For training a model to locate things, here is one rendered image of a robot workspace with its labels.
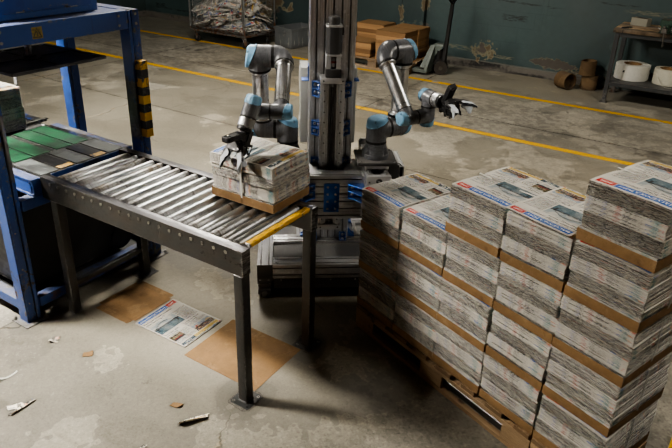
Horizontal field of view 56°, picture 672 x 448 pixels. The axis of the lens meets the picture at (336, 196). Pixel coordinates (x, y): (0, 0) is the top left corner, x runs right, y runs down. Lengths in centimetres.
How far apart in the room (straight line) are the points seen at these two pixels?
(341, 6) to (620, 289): 203
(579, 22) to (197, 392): 746
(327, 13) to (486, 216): 149
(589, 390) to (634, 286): 48
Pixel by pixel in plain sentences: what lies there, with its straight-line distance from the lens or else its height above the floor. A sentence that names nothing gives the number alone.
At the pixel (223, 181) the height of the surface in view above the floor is 89.
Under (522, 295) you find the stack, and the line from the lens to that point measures 258.
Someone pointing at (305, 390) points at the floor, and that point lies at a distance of 312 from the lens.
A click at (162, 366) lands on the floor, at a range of 333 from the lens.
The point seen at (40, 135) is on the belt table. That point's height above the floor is 80.
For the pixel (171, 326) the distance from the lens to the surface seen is 357.
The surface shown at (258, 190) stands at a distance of 289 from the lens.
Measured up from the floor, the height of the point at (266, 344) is 0.
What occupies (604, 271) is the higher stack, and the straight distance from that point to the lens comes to 231.
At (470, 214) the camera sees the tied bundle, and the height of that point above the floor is 96.
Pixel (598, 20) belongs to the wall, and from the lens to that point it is 926.
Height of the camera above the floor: 208
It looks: 24 degrees down
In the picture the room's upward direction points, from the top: 2 degrees clockwise
